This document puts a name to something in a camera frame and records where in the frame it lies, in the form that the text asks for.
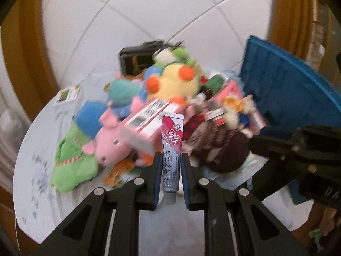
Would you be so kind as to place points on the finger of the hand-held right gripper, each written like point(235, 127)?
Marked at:
point(279, 132)
point(274, 148)

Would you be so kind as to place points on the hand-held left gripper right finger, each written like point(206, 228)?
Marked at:
point(186, 181)

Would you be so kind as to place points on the blue plastic crate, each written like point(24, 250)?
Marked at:
point(279, 85)

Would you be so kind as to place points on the translucent plastic container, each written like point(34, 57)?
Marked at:
point(13, 122)

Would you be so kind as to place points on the dark maroon cloth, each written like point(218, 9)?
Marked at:
point(218, 149)

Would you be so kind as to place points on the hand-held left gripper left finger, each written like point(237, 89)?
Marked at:
point(158, 181)

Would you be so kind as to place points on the pink pig plush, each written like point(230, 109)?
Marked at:
point(109, 141)

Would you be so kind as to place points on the white card with green print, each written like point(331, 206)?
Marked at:
point(66, 93)

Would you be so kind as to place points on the green bottle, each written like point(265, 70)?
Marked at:
point(215, 81)

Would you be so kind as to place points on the teal plush toy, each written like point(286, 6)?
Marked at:
point(122, 92)

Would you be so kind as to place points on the green frog plush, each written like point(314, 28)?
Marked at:
point(181, 53)

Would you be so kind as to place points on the blue plush toy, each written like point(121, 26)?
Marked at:
point(89, 117)

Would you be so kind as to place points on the green bag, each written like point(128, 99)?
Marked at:
point(315, 235)

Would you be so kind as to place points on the round desktop with floral cloth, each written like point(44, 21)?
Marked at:
point(40, 138)

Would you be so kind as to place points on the green plush toy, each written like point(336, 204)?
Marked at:
point(72, 165)

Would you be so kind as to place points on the wooden door frame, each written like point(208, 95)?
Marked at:
point(24, 45)
point(290, 10)

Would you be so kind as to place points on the orange packet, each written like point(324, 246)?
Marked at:
point(118, 170)

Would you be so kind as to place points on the orange striped plush doll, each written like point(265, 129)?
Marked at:
point(234, 104)

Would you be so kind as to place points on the pink and grey ointment tube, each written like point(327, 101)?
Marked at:
point(171, 144)

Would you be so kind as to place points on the black box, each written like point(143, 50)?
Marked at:
point(132, 58)

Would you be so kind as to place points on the yellow duck plush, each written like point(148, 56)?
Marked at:
point(173, 82)

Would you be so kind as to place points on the pink box with barcode label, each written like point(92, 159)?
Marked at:
point(141, 124)

